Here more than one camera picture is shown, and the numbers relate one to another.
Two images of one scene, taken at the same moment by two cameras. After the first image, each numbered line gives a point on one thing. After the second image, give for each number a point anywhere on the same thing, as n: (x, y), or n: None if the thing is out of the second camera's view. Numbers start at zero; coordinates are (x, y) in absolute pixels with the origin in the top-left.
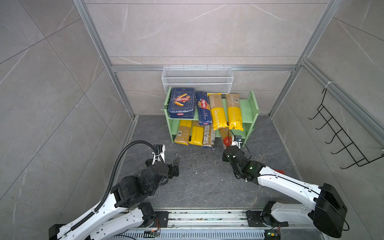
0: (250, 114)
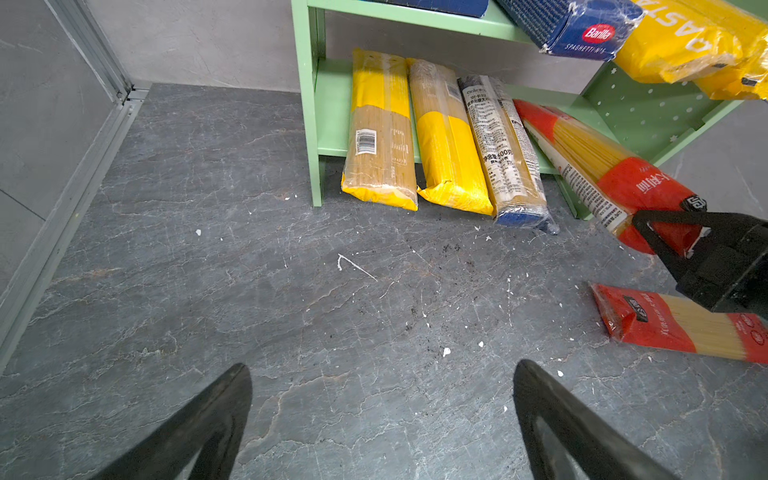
0: (660, 109)
